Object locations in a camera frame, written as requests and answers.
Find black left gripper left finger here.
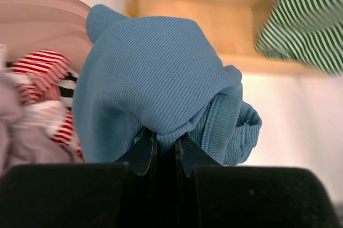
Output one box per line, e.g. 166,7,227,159
1,130,157,227

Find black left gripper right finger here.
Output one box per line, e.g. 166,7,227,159
175,135,340,227

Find dusty pink tank top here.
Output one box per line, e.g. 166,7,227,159
1,72,81,173

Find teal blue tank top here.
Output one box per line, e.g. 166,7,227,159
72,5,262,166

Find black white striped tank top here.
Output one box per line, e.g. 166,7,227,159
6,56,78,108

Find red white striped tank top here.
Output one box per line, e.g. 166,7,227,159
6,49,84,161

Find green white striped tank top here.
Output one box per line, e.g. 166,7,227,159
255,0,342,76

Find wooden clothes rack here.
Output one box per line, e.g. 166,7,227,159
125,0,326,77

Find translucent pink plastic basin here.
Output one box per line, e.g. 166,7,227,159
1,0,92,71

